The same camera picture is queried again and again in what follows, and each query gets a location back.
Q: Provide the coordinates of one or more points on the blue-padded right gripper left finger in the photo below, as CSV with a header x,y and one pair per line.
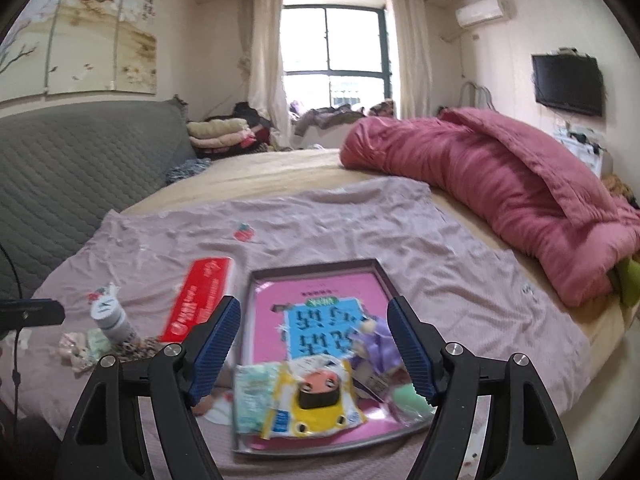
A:
x,y
207,347

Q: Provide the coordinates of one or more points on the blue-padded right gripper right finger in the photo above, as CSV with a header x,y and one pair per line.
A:
x,y
419,346

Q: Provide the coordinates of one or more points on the purple plush toy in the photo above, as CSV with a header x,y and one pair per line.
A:
x,y
373,343

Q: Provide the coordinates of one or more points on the green wet wipes pack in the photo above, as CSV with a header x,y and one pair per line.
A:
x,y
253,387

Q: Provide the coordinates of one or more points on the green sponge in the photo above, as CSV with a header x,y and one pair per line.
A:
x,y
408,406

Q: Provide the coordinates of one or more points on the leopard print scrunchie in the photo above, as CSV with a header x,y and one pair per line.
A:
x,y
136,350

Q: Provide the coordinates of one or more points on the yellow cartoon packet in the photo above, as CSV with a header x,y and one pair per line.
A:
x,y
313,398

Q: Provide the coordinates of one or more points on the blue white plastic packet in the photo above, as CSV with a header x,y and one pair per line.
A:
x,y
368,382

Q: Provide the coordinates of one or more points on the red tissue pack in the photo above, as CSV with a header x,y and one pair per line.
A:
x,y
207,281

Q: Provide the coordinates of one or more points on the beige plush toy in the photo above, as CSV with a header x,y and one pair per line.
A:
x,y
74,351

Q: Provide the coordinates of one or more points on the mauve bed sheet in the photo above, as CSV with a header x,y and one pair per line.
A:
x,y
472,294

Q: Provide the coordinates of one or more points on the pink and blue book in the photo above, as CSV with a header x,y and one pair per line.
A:
x,y
320,319

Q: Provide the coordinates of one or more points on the small green tissue pack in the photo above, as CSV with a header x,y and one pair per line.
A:
x,y
98,344

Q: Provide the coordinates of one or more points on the white pill bottle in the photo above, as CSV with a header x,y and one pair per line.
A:
x,y
109,315

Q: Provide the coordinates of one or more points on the grey shallow tray box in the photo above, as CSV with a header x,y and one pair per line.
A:
x,y
325,359

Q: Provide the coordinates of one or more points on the grey quilted headboard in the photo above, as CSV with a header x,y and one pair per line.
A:
x,y
63,168

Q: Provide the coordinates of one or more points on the pink quilt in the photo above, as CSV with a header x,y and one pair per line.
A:
x,y
531,190

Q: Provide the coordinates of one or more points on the green cloth under quilt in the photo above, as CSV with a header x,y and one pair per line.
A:
x,y
625,279

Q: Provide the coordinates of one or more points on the folded clothes pile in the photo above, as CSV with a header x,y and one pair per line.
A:
x,y
244,131

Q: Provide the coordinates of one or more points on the cream curtain right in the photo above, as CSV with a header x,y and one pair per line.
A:
x,y
414,56

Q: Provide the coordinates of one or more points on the cream curtain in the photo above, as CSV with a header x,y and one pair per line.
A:
x,y
414,56
261,64

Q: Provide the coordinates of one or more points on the window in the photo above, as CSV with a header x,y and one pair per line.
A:
x,y
334,55

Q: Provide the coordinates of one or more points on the cream curtain left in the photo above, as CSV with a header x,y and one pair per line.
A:
x,y
261,64

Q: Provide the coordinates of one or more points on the white air conditioner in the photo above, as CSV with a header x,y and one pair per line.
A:
x,y
482,12

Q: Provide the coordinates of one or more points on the wall painting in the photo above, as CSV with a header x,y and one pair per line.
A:
x,y
75,46

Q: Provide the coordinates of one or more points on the black wall television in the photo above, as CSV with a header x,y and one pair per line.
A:
x,y
568,82

